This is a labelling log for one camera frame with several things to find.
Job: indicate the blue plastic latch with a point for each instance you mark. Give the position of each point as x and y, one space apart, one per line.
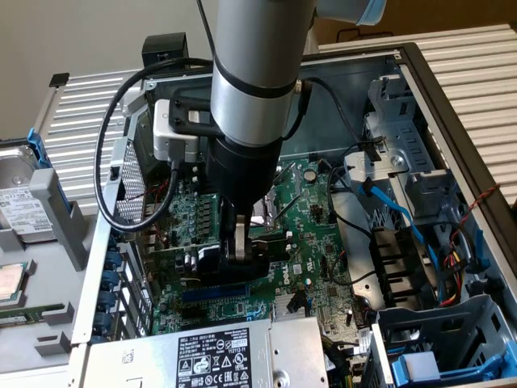
480 250

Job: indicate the small silver heatsink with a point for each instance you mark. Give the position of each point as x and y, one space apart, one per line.
280 309

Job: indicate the grey parts rack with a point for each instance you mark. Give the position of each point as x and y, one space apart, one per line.
52 226

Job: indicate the short black expansion slot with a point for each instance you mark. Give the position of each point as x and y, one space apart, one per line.
191 313

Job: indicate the small black clip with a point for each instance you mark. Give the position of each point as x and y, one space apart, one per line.
59 79

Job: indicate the green motherboard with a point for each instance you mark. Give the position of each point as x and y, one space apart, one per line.
307 250

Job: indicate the black box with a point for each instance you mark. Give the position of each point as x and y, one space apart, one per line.
161 48

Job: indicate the black case fan shroud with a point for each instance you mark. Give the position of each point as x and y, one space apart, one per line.
387 258

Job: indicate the blue plastic disk tray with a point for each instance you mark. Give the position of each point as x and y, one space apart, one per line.
400 369

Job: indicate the green graphics card black cooler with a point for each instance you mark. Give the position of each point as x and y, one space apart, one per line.
206 262

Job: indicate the green RAM stick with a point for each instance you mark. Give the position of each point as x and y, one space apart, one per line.
16 317

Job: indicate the silver CPU chip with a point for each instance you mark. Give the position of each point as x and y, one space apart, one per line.
10 281

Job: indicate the grey metal drive cage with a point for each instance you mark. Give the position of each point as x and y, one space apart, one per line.
404 133

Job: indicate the grey disk bay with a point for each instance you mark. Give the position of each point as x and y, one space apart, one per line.
444 319

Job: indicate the metal socket cover frame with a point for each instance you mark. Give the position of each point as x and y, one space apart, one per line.
292 204

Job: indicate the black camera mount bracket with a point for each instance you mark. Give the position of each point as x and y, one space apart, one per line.
190 125

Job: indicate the metal CPU socket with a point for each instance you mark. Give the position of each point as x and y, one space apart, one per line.
264 210

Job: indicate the silver power supply unit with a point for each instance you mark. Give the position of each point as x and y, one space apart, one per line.
153 355

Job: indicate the silver hard disk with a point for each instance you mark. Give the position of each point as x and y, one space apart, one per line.
16 194

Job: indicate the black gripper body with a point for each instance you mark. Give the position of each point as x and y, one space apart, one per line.
242 174

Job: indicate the blue slot retainer knob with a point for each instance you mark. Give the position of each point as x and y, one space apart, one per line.
111 279
113 256
109 301
106 322

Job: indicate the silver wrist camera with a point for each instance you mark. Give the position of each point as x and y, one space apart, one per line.
165 133

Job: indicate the blue hard disk caddy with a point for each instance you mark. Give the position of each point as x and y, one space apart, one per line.
38 149

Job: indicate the open grey PC case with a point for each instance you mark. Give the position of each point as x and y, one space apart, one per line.
315 129

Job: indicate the round coin battery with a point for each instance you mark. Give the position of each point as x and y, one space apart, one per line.
310 174

